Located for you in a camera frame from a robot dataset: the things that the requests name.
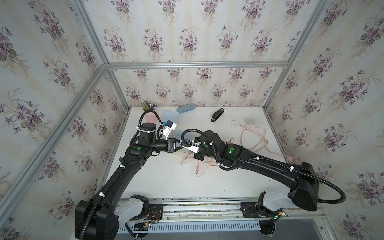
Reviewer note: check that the black stapler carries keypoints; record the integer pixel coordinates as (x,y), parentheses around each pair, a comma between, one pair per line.
(217,114)

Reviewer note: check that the blue fabric pencil case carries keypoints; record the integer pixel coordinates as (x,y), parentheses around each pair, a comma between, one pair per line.
(186,108)

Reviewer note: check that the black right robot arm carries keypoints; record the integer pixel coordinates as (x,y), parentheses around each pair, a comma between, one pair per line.
(301,180)

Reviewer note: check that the coloured pens bundle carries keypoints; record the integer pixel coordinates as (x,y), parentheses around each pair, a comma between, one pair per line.
(148,106)

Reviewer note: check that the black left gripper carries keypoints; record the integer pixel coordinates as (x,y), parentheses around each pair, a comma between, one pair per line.
(171,145)

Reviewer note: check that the pink pen holder cup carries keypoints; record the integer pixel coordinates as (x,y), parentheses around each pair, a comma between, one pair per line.
(151,117)

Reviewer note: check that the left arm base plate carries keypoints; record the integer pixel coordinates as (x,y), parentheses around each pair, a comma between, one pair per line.
(154,212)

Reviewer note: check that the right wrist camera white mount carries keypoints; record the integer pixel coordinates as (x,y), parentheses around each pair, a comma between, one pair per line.
(192,145)

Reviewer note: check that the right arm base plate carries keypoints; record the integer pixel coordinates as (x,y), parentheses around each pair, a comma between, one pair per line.
(258,210)

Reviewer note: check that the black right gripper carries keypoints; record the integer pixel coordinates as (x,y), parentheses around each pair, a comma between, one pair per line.
(198,157)

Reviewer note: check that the aluminium rail frame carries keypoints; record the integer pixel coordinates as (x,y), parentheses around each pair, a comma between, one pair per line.
(209,210)

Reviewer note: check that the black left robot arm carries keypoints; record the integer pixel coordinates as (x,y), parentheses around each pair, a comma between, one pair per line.
(97,218)

